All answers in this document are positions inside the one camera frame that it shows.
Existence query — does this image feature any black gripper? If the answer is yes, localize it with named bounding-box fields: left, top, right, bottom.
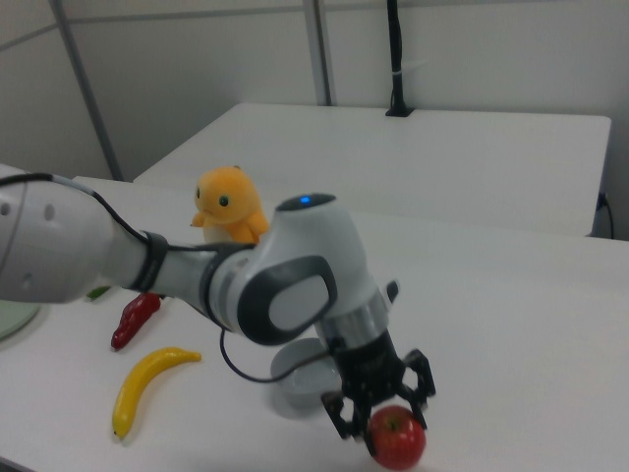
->
left=320, top=328, right=438, bottom=442

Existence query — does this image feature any red apple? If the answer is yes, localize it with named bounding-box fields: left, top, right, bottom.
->
left=367, top=405, right=429, bottom=469

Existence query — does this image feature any grey bowl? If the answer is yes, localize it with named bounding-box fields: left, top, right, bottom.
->
left=269, top=337, right=346, bottom=409

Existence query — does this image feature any white background table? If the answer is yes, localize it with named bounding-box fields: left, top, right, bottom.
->
left=132, top=102, right=612, bottom=238

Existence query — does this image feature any yellow toy banana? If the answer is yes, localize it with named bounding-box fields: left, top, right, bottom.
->
left=111, top=346, right=203, bottom=440

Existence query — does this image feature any orange plush toy animal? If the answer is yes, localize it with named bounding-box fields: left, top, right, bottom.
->
left=190, top=164, right=271, bottom=246

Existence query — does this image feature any red toy chili pepper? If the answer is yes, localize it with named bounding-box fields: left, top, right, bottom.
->
left=110, top=292, right=163, bottom=352

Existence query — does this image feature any black pole with clamp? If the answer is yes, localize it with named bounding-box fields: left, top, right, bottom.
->
left=384, top=0, right=417, bottom=119

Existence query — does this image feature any pale green plate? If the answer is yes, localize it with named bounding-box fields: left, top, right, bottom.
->
left=0, top=299, right=43, bottom=341

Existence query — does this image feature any black wall cable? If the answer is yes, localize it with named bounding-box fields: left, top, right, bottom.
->
left=596, top=191, right=616, bottom=240

